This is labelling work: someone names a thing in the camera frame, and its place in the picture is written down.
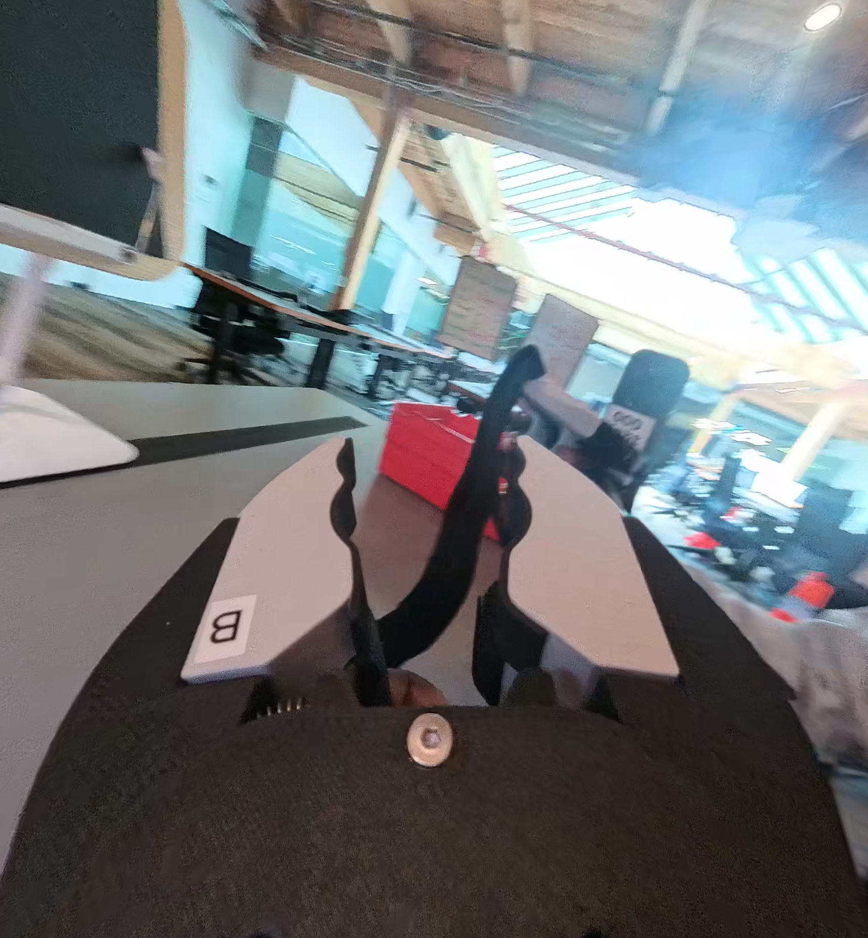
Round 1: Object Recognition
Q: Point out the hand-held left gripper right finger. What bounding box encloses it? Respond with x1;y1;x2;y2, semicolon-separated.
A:
472;434;680;706

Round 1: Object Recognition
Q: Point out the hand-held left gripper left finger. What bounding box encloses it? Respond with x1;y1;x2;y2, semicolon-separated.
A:
179;436;394;708

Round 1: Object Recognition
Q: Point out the black fabric strap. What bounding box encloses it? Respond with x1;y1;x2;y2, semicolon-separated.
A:
364;344;550;669

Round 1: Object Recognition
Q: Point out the grey desk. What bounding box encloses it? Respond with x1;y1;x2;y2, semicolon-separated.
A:
0;377;511;932

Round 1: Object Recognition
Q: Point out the wooden office desk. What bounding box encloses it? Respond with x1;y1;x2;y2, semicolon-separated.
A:
185;262;453;389

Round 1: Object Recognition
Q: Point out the whiteboard on stand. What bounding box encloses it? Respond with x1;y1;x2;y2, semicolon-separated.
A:
525;293;600;382
437;255;517;362

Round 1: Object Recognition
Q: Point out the long black tape strip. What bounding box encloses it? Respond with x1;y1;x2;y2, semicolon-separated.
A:
129;416;367;468

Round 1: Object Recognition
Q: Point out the red plastic bin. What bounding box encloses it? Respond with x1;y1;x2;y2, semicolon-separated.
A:
379;402;509;543

